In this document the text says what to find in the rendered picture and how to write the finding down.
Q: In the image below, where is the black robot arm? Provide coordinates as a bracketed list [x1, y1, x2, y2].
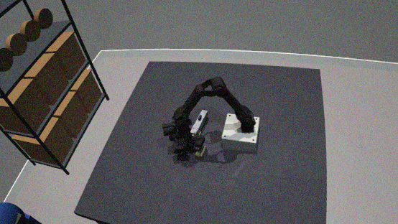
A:
[162, 76, 256, 151]

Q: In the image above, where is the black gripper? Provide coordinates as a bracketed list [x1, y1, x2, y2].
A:
[169, 128, 205, 148]

